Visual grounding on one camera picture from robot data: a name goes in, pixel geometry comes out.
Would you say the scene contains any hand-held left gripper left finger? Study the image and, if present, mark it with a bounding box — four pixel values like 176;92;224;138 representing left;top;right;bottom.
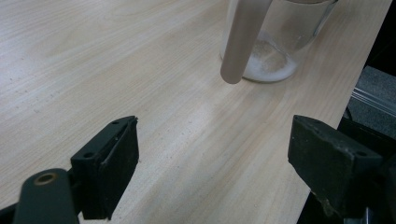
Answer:
70;115;140;221

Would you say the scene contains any clear glass jar with handle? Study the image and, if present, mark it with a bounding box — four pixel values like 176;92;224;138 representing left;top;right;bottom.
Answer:
219;0;340;85

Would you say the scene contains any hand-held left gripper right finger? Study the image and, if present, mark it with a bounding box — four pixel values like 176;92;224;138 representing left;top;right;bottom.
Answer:
287;114;385;219

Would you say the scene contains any aluminium floor rail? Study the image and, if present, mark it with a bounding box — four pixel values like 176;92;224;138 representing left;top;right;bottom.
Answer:
351;87;396;118

